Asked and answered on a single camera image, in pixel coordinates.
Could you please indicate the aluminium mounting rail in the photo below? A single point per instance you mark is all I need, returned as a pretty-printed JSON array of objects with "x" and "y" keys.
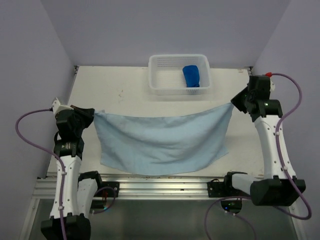
[{"x": 135, "y": 187}]

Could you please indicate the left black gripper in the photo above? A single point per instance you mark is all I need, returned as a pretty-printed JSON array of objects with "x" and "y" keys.
[{"x": 87, "y": 113}]

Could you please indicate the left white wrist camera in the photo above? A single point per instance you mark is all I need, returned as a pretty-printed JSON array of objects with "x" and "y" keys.
[{"x": 57, "y": 106}]

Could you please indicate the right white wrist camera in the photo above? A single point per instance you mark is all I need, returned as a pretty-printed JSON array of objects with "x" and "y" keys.
[{"x": 272, "y": 86}]

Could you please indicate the white perforated plastic basket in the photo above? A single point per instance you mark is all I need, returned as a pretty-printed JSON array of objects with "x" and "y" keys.
[{"x": 165, "y": 74}]

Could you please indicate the dark blue towel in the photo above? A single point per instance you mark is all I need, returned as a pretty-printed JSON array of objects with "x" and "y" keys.
[{"x": 192, "y": 76}]

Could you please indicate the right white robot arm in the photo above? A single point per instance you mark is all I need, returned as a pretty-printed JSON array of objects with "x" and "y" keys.
[{"x": 280, "y": 185}]

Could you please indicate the light blue towel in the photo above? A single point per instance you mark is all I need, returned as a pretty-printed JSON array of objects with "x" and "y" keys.
[{"x": 158, "y": 146}]

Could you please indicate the red cable connector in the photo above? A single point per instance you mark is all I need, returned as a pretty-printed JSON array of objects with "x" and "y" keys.
[{"x": 269, "y": 74}]

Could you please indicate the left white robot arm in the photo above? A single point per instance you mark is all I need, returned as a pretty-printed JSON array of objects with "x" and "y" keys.
[{"x": 75, "y": 191}]

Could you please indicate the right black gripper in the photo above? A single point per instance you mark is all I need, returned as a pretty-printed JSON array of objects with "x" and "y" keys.
[{"x": 236, "y": 100}]

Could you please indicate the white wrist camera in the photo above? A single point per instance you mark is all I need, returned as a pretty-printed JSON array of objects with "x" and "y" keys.
[
  {"x": 57, "y": 106},
  {"x": 272, "y": 86}
]

